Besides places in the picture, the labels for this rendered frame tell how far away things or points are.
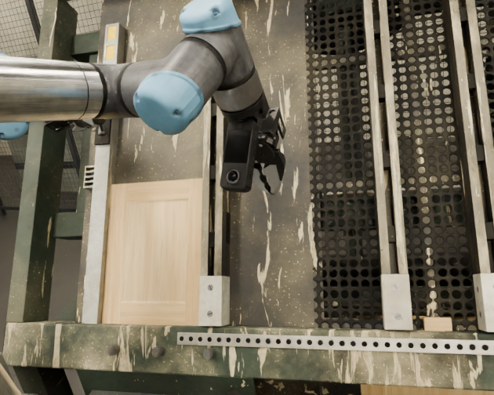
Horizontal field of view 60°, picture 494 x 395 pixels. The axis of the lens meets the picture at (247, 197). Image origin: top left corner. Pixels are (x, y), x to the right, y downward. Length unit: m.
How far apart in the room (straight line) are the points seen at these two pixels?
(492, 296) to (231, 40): 0.79
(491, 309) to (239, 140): 0.69
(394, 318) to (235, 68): 0.69
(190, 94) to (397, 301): 0.72
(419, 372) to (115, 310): 0.80
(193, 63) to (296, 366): 0.79
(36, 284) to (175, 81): 1.06
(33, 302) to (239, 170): 0.97
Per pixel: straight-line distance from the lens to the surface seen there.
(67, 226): 1.50
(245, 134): 0.68
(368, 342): 1.09
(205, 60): 0.56
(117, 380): 1.31
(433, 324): 1.13
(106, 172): 1.37
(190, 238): 1.22
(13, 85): 0.55
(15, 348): 1.48
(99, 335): 1.31
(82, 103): 0.60
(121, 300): 1.31
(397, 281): 1.07
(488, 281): 1.10
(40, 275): 1.50
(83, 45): 1.72
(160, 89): 0.52
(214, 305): 1.13
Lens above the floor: 1.60
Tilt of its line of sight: 21 degrees down
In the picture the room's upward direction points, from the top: 9 degrees counter-clockwise
